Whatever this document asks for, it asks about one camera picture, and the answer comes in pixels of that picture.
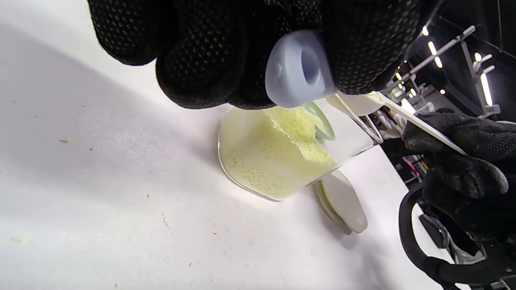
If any small green dish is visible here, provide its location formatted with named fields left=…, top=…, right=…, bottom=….
left=303, top=101, right=336, bottom=141

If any light blue plastic knife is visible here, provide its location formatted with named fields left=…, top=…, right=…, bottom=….
left=265, top=30, right=339, bottom=108

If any person's left hand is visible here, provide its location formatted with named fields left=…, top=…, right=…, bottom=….
left=87, top=0, right=444, bottom=110

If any white plastic coffee spoon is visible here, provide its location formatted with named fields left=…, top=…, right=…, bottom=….
left=327, top=91, right=468, bottom=155

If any person's right hand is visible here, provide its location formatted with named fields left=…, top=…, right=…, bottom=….
left=403, top=112, right=516, bottom=242

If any clear chicken bouillon container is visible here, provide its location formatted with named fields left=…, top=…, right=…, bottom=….
left=218, top=93, right=383, bottom=202

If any cream container lid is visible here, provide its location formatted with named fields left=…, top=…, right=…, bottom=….
left=314, top=169, right=368, bottom=235

